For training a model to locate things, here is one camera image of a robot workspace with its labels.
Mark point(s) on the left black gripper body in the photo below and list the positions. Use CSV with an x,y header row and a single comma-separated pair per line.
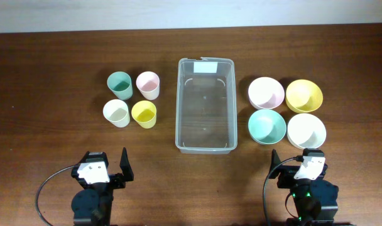
x,y
116,181

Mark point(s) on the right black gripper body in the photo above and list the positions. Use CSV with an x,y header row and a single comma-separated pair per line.
x,y
287,180

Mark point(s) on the green plastic bowl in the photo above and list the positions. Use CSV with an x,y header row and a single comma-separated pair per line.
x,y
267,127

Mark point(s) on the white plastic bowl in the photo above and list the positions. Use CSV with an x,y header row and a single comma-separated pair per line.
x,y
306,131

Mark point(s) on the white plastic cup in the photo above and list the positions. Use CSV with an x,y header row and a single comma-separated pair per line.
x,y
116,112

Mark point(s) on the yellow plastic cup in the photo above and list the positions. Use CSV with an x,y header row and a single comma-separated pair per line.
x,y
144,113

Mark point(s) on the pink plastic bowl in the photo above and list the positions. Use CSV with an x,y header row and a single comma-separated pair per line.
x,y
266,93

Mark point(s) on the yellow plastic bowl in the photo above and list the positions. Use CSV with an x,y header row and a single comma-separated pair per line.
x,y
303,96

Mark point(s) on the green plastic cup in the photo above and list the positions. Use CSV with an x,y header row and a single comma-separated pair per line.
x,y
120,84

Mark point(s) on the pink plastic cup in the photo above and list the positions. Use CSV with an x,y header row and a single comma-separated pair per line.
x,y
148,83

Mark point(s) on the clear plastic storage container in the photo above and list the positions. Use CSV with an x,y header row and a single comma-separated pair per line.
x,y
206,107

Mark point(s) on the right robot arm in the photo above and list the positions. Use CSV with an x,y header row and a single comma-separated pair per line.
x,y
315,199

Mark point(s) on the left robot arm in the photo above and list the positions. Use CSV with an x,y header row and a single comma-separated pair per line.
x,y
93,205

